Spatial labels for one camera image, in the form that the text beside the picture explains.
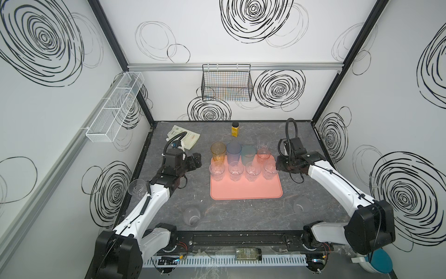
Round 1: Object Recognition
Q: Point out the clear faceted glass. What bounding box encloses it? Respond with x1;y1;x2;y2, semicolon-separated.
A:
209;162;225;181

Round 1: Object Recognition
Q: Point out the amber plastic cup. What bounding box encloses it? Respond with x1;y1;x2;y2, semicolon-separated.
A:
210;142;226;163

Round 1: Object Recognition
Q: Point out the small clear glass front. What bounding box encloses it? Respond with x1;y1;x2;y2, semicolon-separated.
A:
262;160;278;180

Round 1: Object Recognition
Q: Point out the blue plastic cup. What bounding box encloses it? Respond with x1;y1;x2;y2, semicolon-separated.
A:
226;141;242;165

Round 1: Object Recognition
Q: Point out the pink plastic tray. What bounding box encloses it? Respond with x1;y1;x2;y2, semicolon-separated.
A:
210;158;283;200

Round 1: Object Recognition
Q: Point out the clear wine glass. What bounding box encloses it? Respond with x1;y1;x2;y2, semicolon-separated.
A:
127;179;148;201

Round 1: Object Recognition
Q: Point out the teal plastic cup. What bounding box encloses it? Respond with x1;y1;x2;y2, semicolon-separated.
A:
240;145;257;166

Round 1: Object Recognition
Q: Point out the clear cup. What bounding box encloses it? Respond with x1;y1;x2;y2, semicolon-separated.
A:
183;206;201;227

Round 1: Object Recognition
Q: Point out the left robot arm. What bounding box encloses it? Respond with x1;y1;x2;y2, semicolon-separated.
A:
86;131;202;279

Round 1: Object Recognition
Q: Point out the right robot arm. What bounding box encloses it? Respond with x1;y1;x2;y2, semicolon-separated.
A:
276;118;396;255

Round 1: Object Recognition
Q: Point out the white sugar refill pouch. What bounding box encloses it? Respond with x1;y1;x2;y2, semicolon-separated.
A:
167;125;200;150

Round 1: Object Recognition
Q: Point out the yellow spice jar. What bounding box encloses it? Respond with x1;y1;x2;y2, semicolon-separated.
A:
231;122;240;137

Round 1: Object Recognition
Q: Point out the green circuit board box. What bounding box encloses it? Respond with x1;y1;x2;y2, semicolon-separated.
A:
235;247;262;261

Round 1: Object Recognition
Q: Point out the teal white kettle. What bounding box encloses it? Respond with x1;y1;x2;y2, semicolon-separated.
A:
351;248;393;274

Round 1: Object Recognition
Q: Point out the clear acrylic wall shelf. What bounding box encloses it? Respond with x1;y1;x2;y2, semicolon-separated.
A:
85;72;144;143

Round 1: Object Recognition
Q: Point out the black wire basket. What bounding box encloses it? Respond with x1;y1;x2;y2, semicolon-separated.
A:
200;63;254;102

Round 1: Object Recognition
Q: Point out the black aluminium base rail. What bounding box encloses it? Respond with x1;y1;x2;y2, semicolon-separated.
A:
165;230;324;251

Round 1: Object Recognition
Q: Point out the white slotted cable duct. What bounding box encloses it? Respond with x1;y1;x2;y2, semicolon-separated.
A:
143;254;308;268

